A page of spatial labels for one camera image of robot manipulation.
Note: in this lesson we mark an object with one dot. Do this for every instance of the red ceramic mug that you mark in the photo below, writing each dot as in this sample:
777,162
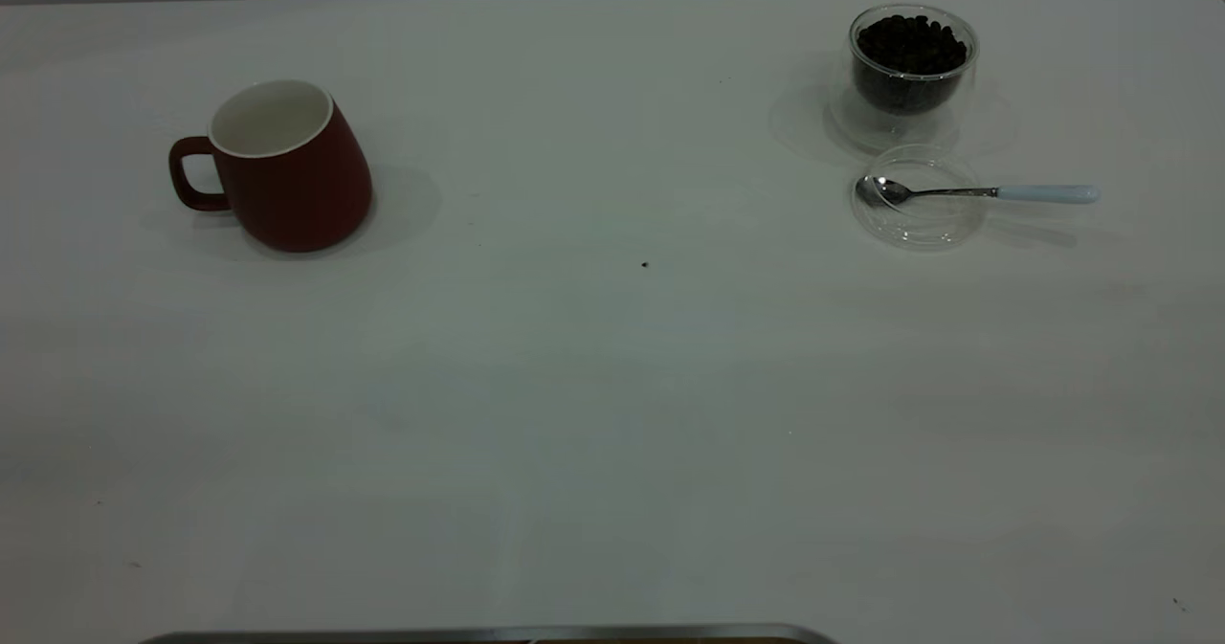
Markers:
297,194

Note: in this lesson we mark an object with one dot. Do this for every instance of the clear round glass lid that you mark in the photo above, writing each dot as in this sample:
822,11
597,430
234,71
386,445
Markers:
919,228

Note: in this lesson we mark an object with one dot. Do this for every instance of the pile of coffee beans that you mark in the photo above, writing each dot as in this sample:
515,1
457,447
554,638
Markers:
911,51

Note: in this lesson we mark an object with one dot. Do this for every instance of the clear double-wall glass cup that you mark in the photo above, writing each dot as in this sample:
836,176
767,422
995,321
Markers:
900,127

